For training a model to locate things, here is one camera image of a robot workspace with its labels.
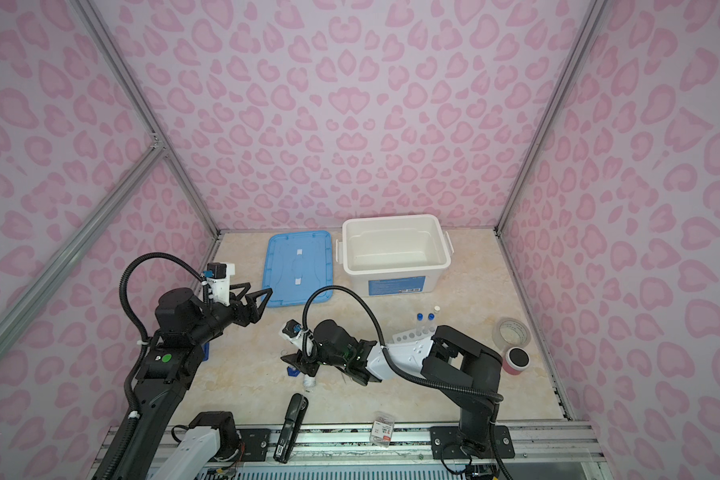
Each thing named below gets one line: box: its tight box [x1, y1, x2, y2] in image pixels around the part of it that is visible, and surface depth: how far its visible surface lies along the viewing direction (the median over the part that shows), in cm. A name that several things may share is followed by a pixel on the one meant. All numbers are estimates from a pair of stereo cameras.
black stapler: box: [273, 393, 309, 464], surface depth 75 cm
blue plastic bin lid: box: [262, 230, 333, 308], surface depth 112 cm
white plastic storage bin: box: [336, 214, 454, 297], surface depth 102 cm
